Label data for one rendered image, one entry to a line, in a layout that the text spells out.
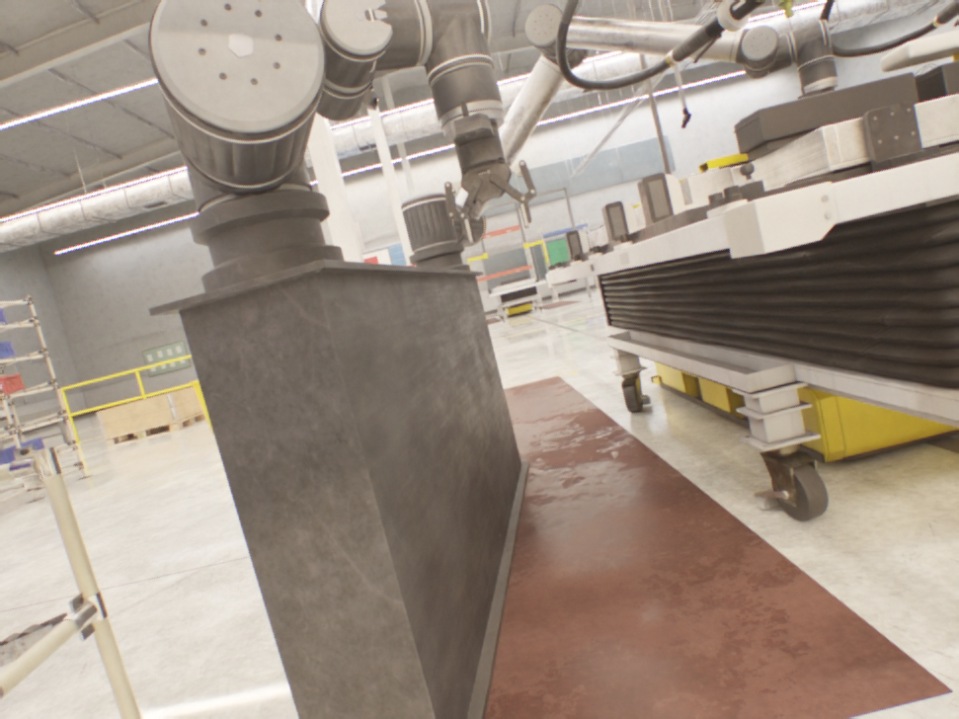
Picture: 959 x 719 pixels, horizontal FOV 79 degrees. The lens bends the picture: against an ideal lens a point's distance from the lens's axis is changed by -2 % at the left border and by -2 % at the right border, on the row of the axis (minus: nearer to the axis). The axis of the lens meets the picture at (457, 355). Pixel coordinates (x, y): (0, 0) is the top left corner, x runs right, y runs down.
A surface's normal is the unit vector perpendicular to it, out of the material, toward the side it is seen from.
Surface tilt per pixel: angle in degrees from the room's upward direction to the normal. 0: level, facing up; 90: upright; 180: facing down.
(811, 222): 90
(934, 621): 0
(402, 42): 133
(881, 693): 0
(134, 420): 90
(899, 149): 90
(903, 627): 0
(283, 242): 90
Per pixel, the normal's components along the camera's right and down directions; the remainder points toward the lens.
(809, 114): -0.03, 0.09
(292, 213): 0.52, 0.82
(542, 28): -0.45, 0.18
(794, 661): -0.24, -0.97
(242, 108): 0.33, 0.10
